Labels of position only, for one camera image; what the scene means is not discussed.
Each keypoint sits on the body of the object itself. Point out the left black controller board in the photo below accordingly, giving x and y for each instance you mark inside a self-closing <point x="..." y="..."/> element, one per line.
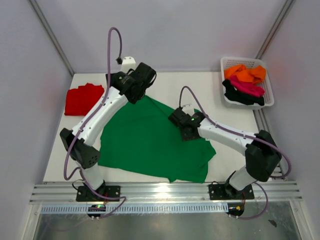
<point x="95" y="211"/>

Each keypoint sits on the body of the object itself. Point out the right black controller board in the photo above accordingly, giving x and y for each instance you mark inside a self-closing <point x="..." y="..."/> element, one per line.
<point x="235" y="209"/>

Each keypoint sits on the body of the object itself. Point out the black t shirt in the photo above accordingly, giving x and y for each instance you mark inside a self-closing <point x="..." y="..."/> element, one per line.
<point x="237" y="96"/>

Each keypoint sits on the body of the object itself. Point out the orange t shirt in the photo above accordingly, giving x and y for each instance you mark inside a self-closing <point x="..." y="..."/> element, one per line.
<point x="250" y="75"/>

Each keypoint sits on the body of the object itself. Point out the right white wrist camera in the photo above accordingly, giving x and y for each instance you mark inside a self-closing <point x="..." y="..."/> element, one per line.
<point x="188" y="109"/>

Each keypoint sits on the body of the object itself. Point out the left corner frame post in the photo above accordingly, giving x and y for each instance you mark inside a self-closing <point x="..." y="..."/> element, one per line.
<point x="51" y="35"/>

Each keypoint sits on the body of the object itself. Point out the folded red t shirt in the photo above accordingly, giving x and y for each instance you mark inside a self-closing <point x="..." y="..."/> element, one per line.
<point x="79" y="101"/>

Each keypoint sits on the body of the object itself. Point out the aluminium front rail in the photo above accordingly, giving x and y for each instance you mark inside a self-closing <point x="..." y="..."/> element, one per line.
<point x="164" y="192"/>

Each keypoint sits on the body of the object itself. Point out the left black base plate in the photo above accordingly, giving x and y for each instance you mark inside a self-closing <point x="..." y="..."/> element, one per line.
<point x="84" y="194"/>

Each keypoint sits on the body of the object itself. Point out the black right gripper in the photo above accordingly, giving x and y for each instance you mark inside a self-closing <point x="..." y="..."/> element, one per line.
<point x="184" y="138"/>

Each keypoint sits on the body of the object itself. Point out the white slotted cable duct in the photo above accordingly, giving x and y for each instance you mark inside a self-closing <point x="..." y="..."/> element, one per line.
<point x="135" y="208"/>

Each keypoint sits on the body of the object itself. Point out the pink t shirt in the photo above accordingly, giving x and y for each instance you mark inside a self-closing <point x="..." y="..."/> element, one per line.
<point x="246" y="87"/>

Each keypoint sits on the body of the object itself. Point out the right corner frame post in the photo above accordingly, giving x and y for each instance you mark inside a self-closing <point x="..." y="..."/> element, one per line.
<point x="275" y="27"/>

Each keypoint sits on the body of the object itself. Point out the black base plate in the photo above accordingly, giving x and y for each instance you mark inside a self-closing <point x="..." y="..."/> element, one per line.
<point x="219" y="191"/>
<point x="84" y="194"/>

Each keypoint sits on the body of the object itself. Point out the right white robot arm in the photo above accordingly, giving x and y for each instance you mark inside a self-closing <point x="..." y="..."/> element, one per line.
<point x="259" y="149"/>

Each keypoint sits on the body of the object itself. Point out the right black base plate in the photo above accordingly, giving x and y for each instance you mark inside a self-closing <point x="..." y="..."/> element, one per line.
<point x="219" y="191"/>

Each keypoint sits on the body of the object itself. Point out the white plastic basket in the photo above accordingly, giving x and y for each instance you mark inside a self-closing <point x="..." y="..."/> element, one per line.
<point x="227" y="62"/>

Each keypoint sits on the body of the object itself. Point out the corner frame post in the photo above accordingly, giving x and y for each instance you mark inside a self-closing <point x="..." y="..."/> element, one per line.
<point x="275" y="27"/>
<point x="51" y="35"/>

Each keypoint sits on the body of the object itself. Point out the black controller board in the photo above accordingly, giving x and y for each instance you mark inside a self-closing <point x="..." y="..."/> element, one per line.
<point x="95" y="211"/>
<point x="235" y="209"/>

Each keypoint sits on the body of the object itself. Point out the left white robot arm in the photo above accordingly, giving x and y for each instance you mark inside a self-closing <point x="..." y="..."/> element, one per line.
<point x="122" y="87"/>

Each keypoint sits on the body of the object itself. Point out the green t shirt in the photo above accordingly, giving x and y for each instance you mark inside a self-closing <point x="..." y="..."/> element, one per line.
<point x="139" y="138"/>

